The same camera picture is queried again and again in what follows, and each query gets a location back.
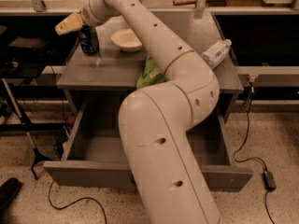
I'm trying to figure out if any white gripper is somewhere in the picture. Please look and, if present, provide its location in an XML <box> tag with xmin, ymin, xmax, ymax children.
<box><xmin>55</xmin><ymin>0</ymin><xmax>120</xmax><ymax>35</ymax></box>

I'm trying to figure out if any blue pepsi can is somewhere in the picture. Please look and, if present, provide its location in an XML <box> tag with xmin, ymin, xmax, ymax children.
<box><xmin>78</xmin><ymin>25</ymin><xmax>99</xmax><ymax>55</ymax></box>

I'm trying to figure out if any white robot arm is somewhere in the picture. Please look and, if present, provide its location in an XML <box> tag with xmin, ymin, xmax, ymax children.
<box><xmin>56</xmin><ymin>0</ymin><xmax>221</xmax><ymax>224</ymax></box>

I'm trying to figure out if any open grey top drawer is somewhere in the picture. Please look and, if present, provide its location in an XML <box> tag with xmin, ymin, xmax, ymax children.
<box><xmin>44</xmin><ymin>91</ymin><xmax>253</xmax><ymax>192</ymax></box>

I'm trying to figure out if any dark box on shelf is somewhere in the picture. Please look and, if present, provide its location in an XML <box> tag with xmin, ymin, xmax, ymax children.
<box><xmin>8</xmin><ymin>36</ymin><xmax>49</xmax><ymax>50</ymax></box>

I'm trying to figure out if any white bowl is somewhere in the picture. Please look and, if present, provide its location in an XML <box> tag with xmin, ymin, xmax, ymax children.
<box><xmin>110</xmin><ymin>29</ymin><xmax>142</xmax><ymax>52</ymax></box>

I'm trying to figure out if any grey cabinet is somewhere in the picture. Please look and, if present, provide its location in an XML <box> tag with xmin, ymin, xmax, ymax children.
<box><xmin>57</xmin><ymin>8</ymin><xmax>243</xmax><ymax>118</ymax></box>

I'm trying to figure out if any green chip bag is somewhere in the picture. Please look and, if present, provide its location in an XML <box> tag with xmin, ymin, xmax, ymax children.
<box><xmin>136</xmin><ymin>53</ymin><xmax>165</xmax><ymax>89</ymax></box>

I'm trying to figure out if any wooden stick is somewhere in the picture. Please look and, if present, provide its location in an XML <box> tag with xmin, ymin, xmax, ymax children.
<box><xmin>173</xmin><ymin>0</ymin><xmax>196</xmax><ymax>6</ymax></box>

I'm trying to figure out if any black tripod stand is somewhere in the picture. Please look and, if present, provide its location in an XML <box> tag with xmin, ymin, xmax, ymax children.
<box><xmin>1</xmin><ymin>78</ymin><xmax>50</xmax><ymax>180</ymax></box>

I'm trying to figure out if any clear plastic water bottle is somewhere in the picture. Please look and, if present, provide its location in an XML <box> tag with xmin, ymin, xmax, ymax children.
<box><xmin>200</xmin><ymin>39</ymin><xmax>232</xmax><ymax>69</ymax></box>

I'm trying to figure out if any black shoe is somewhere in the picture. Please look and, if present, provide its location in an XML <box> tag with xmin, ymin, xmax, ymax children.
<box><xmin>0</xmin><ymin>177</ymin><xmax>21</xmax><ymax>211</ymax></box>

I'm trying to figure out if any black power adapter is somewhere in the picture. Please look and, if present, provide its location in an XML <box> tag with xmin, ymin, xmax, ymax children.
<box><xmin>263</xmin><ymin>171</ymin><xmax>277</xmax><ymax>191</ymax></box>

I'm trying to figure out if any black cable left floor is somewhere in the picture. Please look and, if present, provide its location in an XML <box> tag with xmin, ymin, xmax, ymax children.
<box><xmin>48</xmin><ymin>180</ymin><xmax>108</xmax><ymax>224</ymax></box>

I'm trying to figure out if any black cable floor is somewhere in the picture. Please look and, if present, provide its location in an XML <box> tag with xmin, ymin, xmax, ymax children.
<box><xmin>233</xmin><ymin>87</ymin><xmax>277</xmax><ymax>224</ymax></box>
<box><xmin>48</xmin><ymin>180</ymin><xmax>108</xmax><ymax>224</ymax></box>

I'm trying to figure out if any black cable right floor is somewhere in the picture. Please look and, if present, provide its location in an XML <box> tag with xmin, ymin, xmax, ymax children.
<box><xmin>233</xmin><ymin>87</ymin><xmax>277</xmax><ymax>224</ymax></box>

